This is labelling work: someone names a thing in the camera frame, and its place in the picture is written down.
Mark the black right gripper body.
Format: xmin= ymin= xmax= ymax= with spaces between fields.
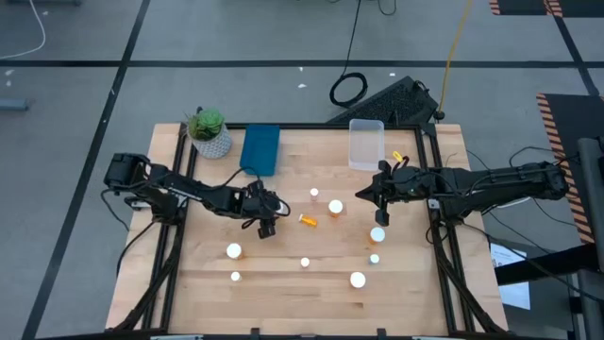
xmin=377 ymin=160 xmax=430 ymax=205

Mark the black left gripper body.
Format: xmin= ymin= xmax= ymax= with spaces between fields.
xmin=243 ymin=180 xmax=279 ymax=221

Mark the clear plastic bin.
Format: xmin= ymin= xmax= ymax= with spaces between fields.
xmin=347 ymin=118 xmax=386 ymax=172

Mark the blue plastic bin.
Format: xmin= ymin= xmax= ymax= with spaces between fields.
xmin=239 ymin=123 xmax=281 ymax=178

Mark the black monitor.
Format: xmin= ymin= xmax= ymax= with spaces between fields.
xmin=325 ymin=75 xmax=440 ymax=127

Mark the succulent in white patterned pot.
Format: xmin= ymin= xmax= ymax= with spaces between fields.
xmin=185 ymin=107 xmax=233 ymax=160

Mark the white paper sheet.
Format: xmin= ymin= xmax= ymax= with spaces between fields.
xmin=489 ymin=242 xmax=532 ymax=312

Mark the black metal beam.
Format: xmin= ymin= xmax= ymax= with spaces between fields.
xmin=494 ymin=242 xmax=599 ymax=287

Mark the black hazard-striped floor mat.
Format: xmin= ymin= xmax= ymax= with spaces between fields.
xmin=489 ymin=0 xmax=604 ymax=18
xmin=536 ymin=93 xmax=604 ymax=245

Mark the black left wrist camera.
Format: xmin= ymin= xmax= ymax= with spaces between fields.
xmin=257 ymin=219 xmax=277 ymax=240

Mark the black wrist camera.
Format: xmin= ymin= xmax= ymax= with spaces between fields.
xmin=375 ymin=201 xmax=392 ymax=228
xmin=257 ymin=219 xmax=277 ymax=240

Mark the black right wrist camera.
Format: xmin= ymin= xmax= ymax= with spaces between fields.
xmin=375 ymin=201 xmax=392 ymax=228

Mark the black metal table frame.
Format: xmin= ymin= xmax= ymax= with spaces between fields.
xmin=112 ymin=121 xmax=509 ymax=340

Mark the black coiled cable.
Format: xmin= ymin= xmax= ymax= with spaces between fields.
xmin=328 ymin=0 xmax=369 ymax=109

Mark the yellow cable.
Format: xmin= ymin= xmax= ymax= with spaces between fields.
xmin=436 ymin=0 xmax=475 ymax=119

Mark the white cable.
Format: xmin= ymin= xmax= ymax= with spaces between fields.
xmin=493 ymin=194 xmax=535 ymax=210
xmin=0 ymin=0 xmax=47 ymax=60

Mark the black power cable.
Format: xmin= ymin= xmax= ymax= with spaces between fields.
xmin=115 ymin=219 xmax=159 ymax=280

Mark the grey metal post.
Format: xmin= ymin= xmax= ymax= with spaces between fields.
xmin=576 ymin=136 xmax=604 ymax=340

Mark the grey floor bracket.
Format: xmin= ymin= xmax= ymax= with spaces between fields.
xmin=0 ymin=97 xmax=30 ymax=112

